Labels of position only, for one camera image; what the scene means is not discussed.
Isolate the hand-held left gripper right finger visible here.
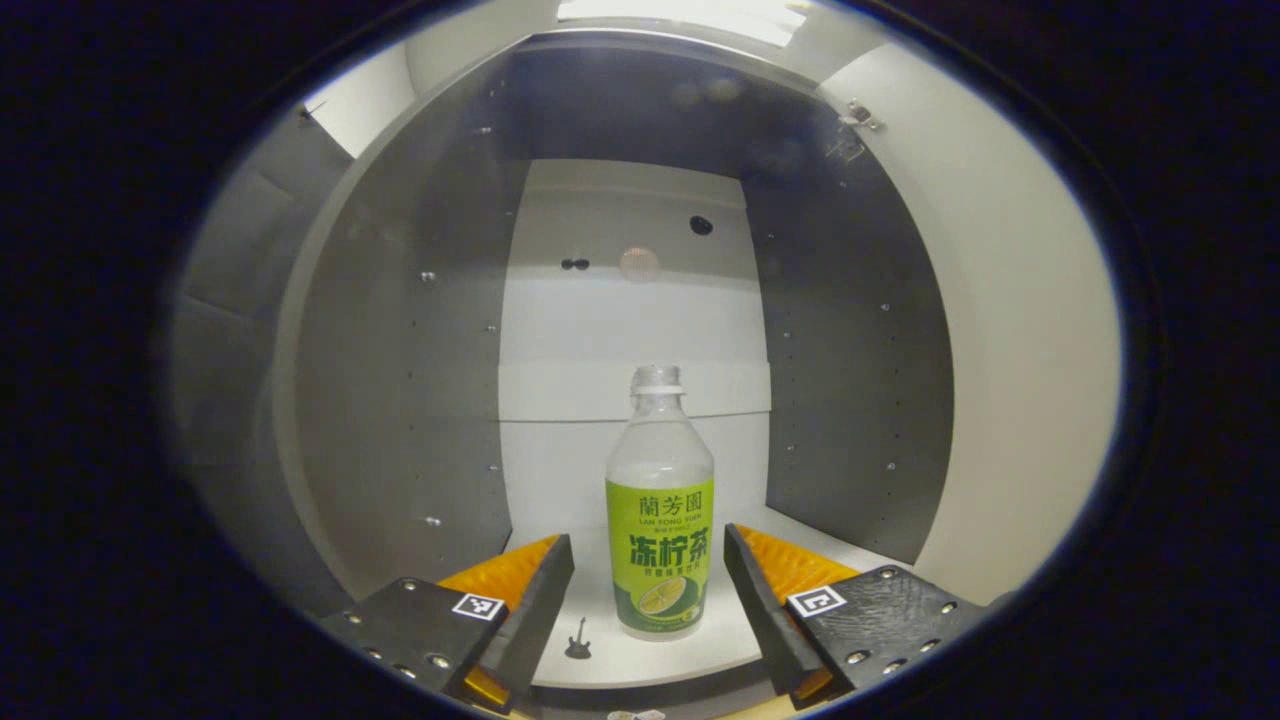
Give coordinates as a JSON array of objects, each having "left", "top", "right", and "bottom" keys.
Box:
[{"left": 724, "top": 522, "right": 991, "bottom": 709}]

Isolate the green label plastic bottle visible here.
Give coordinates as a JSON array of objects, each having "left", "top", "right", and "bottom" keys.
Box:
[{"left": 605, "top": 365, "right": 716, "bottom": 642}]

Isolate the white cabinet shelf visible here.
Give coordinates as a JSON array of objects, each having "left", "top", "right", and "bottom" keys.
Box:
[{"left": 500, "top": 500, "right": 906, "bottom": 691}]

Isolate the dark grey cabinet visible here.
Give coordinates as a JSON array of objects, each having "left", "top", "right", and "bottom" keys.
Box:
[{"left": 270, "top": 30, "right": 956, "bottom": 720}]

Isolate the large ceiling light panel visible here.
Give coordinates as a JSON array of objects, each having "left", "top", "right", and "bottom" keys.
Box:
[{"left": 557, "top": 0, "right": 811, "bottom": 48}]

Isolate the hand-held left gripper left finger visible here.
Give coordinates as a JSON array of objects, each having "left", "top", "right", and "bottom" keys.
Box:
[{"left": 320, "top": 533, "right": 576, "bottom": 713}]

